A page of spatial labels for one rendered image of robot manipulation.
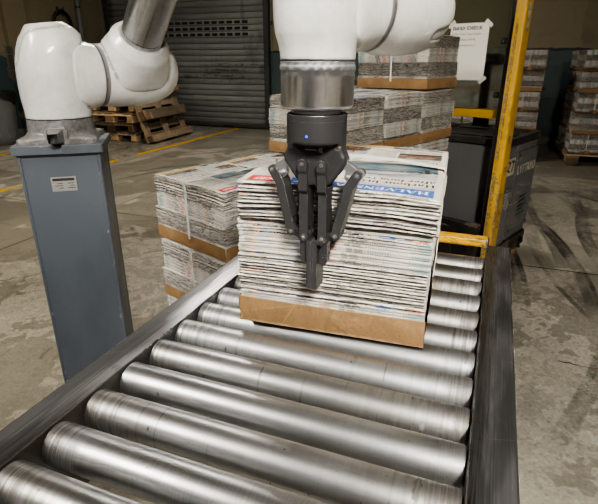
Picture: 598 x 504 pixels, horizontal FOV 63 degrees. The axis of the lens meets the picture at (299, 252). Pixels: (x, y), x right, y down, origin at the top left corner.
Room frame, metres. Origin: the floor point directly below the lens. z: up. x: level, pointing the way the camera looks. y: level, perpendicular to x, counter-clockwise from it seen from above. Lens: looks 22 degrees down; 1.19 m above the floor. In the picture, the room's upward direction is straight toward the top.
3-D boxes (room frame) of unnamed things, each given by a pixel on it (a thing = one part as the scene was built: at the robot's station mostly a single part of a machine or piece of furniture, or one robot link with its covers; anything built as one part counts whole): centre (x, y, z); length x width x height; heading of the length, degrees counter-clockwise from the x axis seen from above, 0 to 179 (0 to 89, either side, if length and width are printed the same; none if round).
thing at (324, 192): (0.62, -0.03, 1.02); 0.04 x 0.01 x 0.11; 159
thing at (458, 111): (2.85, -0.84, 0.92); 0.57 x 0.01 x 0.05; 48
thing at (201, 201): (1.96, -0.03, 0.42); 1.17 x 0.39 x 0.83; 138
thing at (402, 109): (2.27, -0.31, 0.95); 0.38 x 0.29 x 0.23; 47
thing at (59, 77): (1.29, 0.60, 1.17); 0.18 x 0.16 x 0.22; 132
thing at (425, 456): (0.49, 0.03, 0.77); 0.47 x 0.05 x 0.05; 69
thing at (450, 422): (0.55, 0.00, 0.77); 0.47 x 0.05 x 0.05; 69
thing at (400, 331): (0.72, -0.07, 0.83); 0.29 x 0.16 x 0.04; 73
